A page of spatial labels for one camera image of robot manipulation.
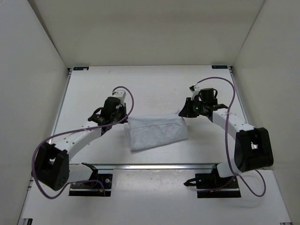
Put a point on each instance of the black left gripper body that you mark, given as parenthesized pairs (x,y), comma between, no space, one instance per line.
(120,113)

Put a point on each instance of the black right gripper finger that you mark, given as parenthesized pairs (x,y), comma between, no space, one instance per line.
(193,115)
(186,110)

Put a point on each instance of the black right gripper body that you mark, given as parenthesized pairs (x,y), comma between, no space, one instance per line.
(199,106)

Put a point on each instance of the white skirt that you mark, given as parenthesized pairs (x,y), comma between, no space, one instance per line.
(148,132)

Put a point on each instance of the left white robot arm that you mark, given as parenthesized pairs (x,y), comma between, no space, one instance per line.
(52,163)

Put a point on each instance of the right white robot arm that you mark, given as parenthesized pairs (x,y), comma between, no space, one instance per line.
(252,148)

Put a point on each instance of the right blue table label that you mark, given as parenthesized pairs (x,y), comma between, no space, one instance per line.
(219,67)

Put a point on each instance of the blue table label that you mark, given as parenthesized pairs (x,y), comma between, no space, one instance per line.
(219,67)
(80,68)

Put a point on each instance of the left blue table label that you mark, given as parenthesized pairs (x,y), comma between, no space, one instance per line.
(80,68)

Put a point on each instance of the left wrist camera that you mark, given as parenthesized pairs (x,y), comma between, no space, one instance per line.
(121,95)

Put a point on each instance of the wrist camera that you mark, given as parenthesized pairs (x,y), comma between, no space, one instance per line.
(121,95)
(195,91)

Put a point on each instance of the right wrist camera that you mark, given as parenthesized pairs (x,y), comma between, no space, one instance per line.
(195,91)

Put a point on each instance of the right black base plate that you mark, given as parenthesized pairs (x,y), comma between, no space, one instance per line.
(211,185)

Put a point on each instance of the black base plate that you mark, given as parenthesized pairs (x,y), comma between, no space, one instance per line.
(88,181)
(211,185)

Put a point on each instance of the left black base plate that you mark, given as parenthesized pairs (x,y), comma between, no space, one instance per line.
(88,181)

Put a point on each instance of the aluminium table frame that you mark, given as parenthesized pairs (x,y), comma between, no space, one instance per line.
(147,186)

